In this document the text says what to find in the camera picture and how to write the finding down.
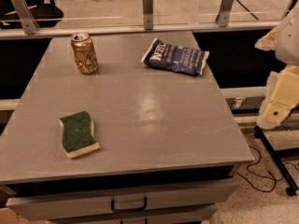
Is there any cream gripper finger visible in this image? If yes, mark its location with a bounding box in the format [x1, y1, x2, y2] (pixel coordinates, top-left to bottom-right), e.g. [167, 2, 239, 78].
[256, 65, 299, 129]
[254, 26, 278, 51]

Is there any green and yellow sponge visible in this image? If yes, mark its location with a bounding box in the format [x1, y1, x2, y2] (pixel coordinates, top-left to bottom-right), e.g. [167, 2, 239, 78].
[59, 111, 100, 159]

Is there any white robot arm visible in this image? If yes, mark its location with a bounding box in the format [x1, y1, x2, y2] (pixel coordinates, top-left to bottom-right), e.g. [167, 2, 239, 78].
[255, 7, 299, 129]

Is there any orange soda can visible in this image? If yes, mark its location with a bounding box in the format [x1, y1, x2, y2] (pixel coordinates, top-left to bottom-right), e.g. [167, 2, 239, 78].
[71, 33, 98, 75]

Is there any metal railing bar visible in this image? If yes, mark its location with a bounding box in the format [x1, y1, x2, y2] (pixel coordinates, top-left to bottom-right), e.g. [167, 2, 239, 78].
[0, 21, 280, 40]

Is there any blue chip bag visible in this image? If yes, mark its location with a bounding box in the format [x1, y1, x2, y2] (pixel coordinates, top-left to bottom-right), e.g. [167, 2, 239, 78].
[141, 37, 209, 76]

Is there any black stand leg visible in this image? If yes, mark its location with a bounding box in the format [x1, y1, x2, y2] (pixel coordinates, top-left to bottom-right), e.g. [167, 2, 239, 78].
[254, 126, 299, 196]

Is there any grey lower drawer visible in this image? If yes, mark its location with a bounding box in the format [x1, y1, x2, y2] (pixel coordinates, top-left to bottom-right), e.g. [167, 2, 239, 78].
[47, 204, 217, 224]

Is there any grey drawer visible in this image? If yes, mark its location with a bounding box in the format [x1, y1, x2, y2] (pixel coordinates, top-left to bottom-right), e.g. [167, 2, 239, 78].
[7, 177, 237, 220]
[47, 204, 217, 224]

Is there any black office chair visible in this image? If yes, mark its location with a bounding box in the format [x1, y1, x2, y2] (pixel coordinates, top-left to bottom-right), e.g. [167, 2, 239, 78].
[0, 0, 64, 29]

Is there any grey upper drawer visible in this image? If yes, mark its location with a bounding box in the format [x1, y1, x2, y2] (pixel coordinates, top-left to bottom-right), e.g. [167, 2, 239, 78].
[7, 177, 237, 220]

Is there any right metal bracket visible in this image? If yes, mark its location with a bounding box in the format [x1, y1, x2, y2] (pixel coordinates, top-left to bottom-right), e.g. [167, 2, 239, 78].
[216, 0, 234, 27]

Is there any metal bracket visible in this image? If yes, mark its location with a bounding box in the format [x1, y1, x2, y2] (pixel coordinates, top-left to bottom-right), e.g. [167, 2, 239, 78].
[216, 0, 234, 27]
[10, 0, 39, 35]
[142, 0, 153, 30]

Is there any middle metal bracket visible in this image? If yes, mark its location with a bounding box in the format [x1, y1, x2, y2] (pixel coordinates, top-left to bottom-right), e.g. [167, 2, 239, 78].
[142, 0, 153, 30]

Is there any black drawer handle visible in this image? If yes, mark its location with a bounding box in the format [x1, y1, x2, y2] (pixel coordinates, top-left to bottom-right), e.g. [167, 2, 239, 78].
[110, 197, 148, 214]

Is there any left metal bracket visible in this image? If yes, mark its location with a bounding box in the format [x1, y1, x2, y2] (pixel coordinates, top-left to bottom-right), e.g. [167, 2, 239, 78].
[10, 0, 39, 35]

